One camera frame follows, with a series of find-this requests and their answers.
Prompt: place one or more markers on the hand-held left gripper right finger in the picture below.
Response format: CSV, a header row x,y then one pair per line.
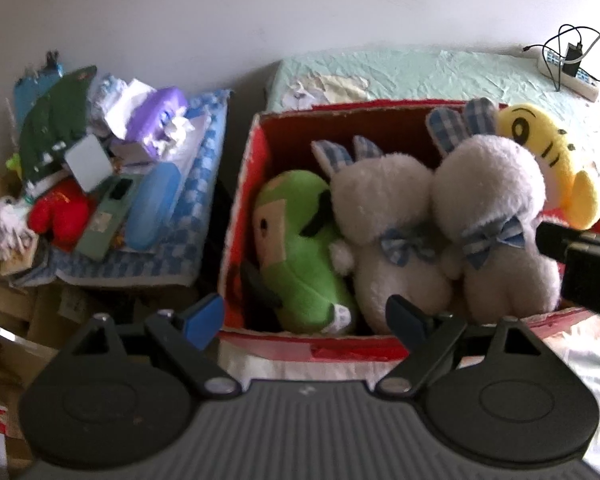
x,y
405,320

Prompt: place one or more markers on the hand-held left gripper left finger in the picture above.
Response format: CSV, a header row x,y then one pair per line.
x,y
205,317

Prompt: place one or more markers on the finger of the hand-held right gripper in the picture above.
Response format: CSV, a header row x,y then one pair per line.
x,y
552,242

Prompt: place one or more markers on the yellow tiger plush toy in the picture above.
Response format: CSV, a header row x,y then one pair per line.
x,y
580,195

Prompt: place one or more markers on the white bunny plush checked ears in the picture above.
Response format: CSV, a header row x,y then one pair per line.
x,y
490,185
380,200

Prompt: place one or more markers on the red cardboard box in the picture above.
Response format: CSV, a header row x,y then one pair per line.
x,y
300,350

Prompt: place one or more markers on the blue plastic case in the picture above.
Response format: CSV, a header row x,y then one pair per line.
x,y
152,210

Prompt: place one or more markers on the green flat box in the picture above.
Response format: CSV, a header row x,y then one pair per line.
x,y
107,215

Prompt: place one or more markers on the blue checkered cloth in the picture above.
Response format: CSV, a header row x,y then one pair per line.
x,y
200,170

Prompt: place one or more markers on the white power strip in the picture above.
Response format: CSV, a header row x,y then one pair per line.
x,y
587,90

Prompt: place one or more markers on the red plush toy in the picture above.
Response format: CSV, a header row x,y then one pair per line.
x,y
60,215

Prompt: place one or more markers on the black charger adapter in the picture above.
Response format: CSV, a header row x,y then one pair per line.
x,y
571,57

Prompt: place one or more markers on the grey card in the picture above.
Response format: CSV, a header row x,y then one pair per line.
x,y
86,162

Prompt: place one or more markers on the brown cardboard box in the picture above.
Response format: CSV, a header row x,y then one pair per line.
x,y
5,320

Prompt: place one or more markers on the purple tissue pack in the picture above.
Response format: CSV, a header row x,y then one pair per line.
x,y
155,115

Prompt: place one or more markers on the small white toy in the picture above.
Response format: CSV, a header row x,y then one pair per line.
x,y
10,225

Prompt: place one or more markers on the white blue printed packet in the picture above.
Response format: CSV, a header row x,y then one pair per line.
x,y
115,97

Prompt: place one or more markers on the dark green plush toy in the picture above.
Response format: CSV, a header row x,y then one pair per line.
x,y
50,120

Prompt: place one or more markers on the black binder clip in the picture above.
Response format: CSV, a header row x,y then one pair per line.
x,y
52,58

